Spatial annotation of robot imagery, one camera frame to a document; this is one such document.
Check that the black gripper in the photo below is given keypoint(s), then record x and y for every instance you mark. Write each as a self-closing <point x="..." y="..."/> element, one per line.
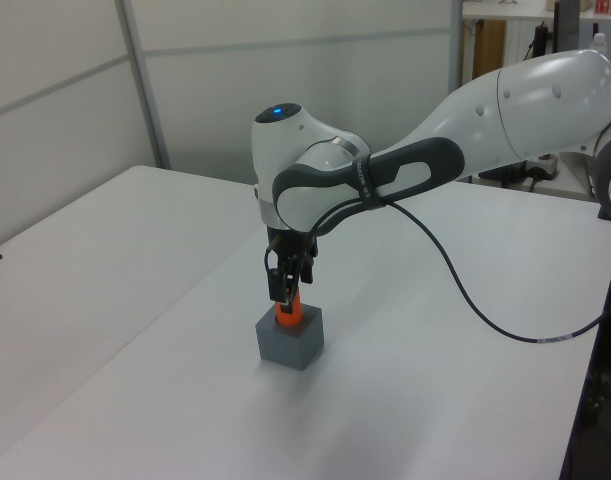
<point x="290" y="245"/>

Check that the orange cylinder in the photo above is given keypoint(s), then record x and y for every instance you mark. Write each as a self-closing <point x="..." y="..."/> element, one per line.
<point x="290" y="319"/>

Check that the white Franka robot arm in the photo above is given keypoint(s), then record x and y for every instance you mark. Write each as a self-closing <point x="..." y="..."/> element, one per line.
<point x="535" y="100"/>

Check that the grey block with round hole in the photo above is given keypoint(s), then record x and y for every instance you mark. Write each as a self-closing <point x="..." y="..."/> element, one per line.
<point x="285" y="347"/>

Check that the white power strip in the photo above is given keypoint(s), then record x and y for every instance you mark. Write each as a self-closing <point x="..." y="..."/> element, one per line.
<point x="542" y="167"/>

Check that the wooden cabinet panel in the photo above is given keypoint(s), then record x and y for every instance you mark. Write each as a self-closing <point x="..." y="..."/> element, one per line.
<point x="489" y="50"/>

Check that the black monitor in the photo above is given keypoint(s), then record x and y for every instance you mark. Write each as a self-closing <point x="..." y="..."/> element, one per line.
<point x="564" y="25"/>

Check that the clear plastic bottle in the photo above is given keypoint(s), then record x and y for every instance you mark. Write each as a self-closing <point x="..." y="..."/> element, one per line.
<point x="600" y="44"/>

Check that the grey partition post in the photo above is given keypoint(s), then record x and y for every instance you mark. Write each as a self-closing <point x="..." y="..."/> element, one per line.
<point x="456" y="45"/>

